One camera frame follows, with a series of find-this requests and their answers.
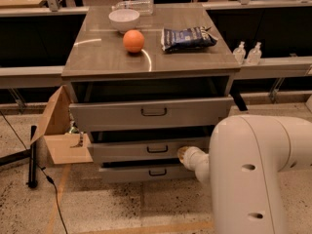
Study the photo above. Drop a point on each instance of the clear plastic water bottle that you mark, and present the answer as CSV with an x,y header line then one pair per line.
x,y
144,7

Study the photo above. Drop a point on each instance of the yellow foam gripper tip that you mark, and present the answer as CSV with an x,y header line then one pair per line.
x,y
192,155

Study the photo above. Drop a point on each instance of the white bowl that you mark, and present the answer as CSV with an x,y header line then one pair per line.
x,y
124,20

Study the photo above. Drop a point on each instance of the grey bottom drawer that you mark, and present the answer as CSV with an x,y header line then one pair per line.
x,y
144,170

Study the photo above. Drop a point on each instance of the clear pump bottle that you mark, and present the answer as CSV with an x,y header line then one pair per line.
x,y
240,52
254,54

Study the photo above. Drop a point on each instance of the black floor stand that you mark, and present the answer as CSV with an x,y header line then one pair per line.
x,y
28,153

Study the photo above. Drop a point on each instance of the grey drawer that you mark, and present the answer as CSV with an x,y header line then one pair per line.
x,y
144,170
154,114
146,144

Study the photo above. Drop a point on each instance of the grey top drawer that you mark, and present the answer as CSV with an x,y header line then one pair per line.
x,y
154,114

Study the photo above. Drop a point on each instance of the orange ball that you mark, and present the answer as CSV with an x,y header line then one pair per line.
x,y
133,41

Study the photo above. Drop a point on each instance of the grey metal railing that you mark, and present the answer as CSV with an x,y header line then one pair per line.
x,y
22,76

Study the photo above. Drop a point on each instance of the brown cardboard box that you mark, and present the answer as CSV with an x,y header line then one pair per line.
x,y
54,127

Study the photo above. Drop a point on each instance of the clear pump bottle right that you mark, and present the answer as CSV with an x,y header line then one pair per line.
x,y
254,54

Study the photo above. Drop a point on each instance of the clear pump bottle left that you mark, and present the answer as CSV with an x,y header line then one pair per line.
x,y
240,52

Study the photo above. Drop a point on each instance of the dark blue chip bag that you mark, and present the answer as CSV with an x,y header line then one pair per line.
x,y
193,38

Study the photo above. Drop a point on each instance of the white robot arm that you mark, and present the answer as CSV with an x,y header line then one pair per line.
x,y
246,153

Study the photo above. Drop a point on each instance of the grey drawer cabinet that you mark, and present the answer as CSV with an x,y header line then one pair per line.
x,y
100,70

